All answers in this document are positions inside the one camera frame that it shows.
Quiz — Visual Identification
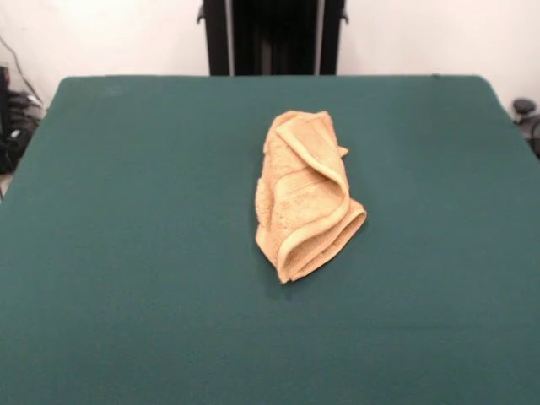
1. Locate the tan terry towel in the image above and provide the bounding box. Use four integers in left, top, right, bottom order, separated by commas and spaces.
254, 110, 368, 284

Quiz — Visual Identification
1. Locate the dark green table cloth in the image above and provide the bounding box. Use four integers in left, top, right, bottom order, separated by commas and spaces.
0, 74, 540, 405

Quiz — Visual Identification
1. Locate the black bag pile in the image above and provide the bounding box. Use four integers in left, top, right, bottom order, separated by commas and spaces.
0, 90, 46, 175

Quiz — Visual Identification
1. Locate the black round chair part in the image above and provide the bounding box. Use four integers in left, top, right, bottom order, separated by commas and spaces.
512, 98, 540, 160

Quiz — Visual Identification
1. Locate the black case with red mark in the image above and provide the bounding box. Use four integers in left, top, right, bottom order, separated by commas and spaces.
0, 65, 11, 138

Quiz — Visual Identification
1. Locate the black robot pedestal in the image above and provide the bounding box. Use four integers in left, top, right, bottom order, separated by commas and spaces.
197, 0, 350, 77

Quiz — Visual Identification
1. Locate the thin grey wall cable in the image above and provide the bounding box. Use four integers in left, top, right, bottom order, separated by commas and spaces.
0, 35, 43, 105

